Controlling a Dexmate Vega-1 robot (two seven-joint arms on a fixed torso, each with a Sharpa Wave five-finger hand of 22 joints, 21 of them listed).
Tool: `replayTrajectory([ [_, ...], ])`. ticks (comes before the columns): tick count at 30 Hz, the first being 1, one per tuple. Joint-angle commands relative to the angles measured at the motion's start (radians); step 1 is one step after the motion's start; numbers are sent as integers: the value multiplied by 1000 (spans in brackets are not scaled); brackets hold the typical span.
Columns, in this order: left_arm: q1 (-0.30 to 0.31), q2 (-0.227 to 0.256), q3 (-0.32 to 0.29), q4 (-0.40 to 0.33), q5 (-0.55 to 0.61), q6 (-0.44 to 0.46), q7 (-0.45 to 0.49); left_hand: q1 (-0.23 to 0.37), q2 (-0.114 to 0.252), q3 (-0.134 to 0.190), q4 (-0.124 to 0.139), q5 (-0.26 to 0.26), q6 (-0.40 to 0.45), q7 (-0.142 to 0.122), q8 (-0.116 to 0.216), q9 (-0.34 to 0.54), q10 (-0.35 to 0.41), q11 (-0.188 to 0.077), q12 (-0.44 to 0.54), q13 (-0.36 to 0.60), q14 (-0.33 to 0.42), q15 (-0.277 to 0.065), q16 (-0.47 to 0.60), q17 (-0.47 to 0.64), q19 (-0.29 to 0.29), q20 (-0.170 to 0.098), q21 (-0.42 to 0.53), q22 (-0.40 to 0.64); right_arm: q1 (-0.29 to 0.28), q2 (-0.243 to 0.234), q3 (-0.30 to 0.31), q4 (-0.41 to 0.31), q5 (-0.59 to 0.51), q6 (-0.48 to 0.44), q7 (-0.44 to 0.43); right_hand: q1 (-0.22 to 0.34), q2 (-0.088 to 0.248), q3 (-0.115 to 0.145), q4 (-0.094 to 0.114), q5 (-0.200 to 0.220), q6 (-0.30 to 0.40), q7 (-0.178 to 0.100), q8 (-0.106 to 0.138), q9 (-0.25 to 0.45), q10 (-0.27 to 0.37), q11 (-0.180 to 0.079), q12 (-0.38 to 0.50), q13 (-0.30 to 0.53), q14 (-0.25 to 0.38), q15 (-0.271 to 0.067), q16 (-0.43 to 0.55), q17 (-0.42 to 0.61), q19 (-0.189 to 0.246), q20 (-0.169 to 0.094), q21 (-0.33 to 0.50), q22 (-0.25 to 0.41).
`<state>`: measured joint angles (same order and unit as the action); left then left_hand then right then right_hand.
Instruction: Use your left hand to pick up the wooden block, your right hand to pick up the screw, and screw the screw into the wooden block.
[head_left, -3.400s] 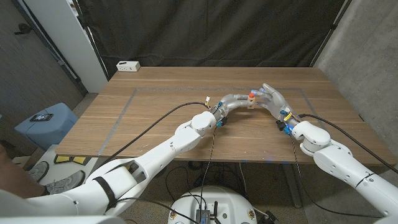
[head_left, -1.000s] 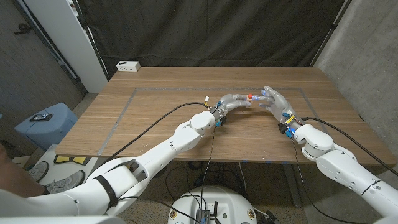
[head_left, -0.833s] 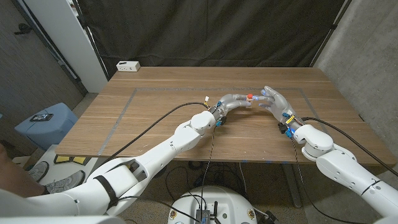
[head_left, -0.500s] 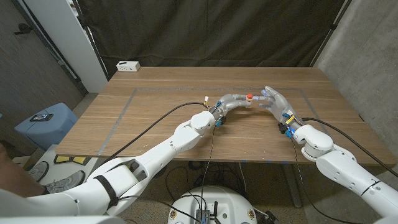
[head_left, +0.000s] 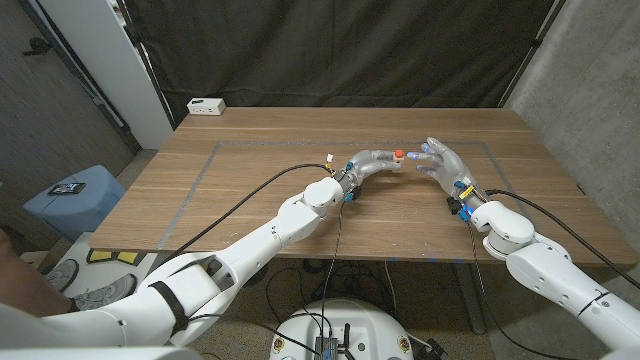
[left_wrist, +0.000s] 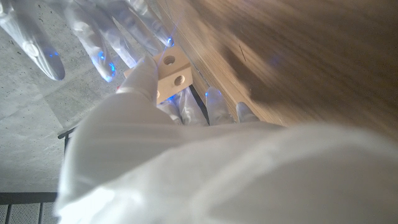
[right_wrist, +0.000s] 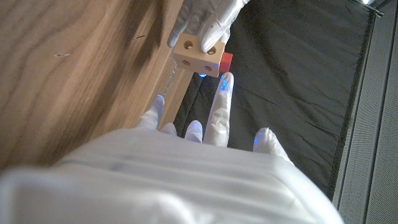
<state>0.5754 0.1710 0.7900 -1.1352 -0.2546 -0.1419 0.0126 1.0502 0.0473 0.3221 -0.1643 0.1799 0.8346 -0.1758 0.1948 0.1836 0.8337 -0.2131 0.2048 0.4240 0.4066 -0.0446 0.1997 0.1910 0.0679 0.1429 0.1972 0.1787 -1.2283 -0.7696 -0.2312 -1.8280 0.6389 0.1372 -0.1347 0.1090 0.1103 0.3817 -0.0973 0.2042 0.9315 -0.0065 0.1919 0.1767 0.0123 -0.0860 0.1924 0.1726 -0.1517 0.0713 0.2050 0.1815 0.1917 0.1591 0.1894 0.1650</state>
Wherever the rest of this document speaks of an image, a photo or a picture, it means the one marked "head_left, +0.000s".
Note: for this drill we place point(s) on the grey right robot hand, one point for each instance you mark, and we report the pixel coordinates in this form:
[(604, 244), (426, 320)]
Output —
[(450, 167)]

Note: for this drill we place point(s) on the black curtain backdrop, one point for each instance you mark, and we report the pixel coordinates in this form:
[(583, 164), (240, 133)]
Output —
[(325, 50)]

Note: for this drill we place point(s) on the wooden block with holes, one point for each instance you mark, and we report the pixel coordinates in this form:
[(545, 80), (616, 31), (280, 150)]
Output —
[(397, 160)]

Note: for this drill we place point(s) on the black phone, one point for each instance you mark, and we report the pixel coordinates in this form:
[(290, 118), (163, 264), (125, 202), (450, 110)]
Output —
[(66, 188)]

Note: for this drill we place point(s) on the wooden table panel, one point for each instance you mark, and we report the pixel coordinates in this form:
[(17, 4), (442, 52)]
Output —
[(250, 143)]

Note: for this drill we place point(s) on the white floor platform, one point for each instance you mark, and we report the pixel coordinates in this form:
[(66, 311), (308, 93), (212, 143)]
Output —
[(105, 267)]

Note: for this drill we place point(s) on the grey table leg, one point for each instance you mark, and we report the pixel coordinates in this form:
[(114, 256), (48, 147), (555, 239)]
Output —
[(467, 295)]

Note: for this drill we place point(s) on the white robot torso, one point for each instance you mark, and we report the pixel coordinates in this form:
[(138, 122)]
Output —
[(345, 325)]

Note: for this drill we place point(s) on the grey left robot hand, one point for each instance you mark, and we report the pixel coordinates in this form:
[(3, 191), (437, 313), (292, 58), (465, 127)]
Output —
[(370, 165)]

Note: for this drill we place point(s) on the yellow and black floor pad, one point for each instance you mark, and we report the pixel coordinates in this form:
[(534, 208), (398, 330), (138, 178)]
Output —
[(100, 256)]

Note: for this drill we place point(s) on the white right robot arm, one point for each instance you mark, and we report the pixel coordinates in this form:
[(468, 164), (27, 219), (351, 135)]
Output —
[(555, 275)]

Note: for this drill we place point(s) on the person's bare leg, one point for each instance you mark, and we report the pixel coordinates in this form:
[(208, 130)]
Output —
[(25, 292)]

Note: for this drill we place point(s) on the white pillar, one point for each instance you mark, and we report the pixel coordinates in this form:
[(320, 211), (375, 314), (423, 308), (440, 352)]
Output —
[(100, 60)]

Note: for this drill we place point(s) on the grey sneaker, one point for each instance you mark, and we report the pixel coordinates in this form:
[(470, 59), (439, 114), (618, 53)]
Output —
[(107, 294), (61, 276)]

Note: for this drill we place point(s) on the white power strip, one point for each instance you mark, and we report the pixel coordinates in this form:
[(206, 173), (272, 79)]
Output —
[(206, 106)]

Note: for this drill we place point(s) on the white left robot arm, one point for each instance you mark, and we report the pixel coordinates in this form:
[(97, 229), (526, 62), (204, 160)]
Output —
[(235, 272)]

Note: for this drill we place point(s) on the blue stool with phone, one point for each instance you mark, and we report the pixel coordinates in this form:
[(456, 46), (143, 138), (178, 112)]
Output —
[(75, 210)]

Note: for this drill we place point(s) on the red-headed wooden screw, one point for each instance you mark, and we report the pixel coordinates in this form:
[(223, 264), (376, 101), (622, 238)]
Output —
[(398, 153)]

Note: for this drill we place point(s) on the black backdrop frame pole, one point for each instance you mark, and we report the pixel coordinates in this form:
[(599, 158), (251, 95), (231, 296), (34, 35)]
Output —
[(151, 75), (532, 50)]

